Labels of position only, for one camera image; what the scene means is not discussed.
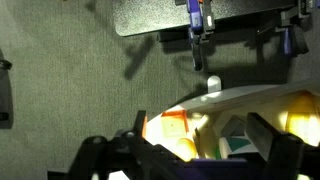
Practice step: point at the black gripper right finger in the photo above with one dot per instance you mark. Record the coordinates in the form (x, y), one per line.
(286, 154)

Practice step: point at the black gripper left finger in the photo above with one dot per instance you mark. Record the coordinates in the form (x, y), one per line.
(127, 151)

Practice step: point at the yellow round object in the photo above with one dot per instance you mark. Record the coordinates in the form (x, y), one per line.
(303, 119)

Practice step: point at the white open box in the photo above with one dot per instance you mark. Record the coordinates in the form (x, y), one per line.
(209, 113)

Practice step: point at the black object at left edge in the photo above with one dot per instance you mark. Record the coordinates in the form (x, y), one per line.
(6, 100)

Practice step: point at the orange white square block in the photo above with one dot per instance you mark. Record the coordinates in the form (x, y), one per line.
(174, 123)

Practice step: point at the teal grey patterned card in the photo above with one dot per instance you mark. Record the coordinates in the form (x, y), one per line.
(233, 139)

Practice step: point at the small yellow ball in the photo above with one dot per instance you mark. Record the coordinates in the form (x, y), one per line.
(185, 149)

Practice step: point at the white peg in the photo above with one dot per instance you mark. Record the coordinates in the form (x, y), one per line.
(214, 84)

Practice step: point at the blue black clamp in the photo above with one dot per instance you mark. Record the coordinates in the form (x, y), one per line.
(201, 26)
(288, 22)

